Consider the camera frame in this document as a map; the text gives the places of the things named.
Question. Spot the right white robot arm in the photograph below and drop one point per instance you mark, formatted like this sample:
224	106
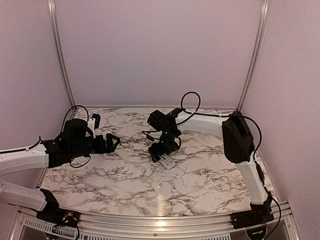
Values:
238	145

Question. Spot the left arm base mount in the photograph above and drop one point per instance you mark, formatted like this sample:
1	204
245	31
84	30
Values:
52	212

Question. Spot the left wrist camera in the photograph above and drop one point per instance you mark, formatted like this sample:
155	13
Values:
94	123

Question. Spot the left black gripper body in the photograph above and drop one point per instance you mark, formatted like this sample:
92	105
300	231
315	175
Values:
100	148

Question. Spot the aluminium frame post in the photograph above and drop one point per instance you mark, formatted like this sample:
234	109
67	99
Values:
261	29
59	51

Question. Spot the left aluminium frame post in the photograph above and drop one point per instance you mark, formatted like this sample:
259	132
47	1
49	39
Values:
59	51

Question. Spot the right aluminium frame post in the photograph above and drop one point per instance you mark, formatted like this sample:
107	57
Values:
261	29

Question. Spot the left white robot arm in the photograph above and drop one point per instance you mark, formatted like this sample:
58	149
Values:
77	139

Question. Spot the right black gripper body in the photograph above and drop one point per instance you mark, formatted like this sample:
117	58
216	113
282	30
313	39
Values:
165	147

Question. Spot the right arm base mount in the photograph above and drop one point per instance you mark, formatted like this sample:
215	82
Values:
257	215

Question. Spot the front aluminium rail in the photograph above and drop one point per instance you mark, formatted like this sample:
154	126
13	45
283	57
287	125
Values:
95	226

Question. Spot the white remote control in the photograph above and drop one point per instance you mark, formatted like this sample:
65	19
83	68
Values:
167	162

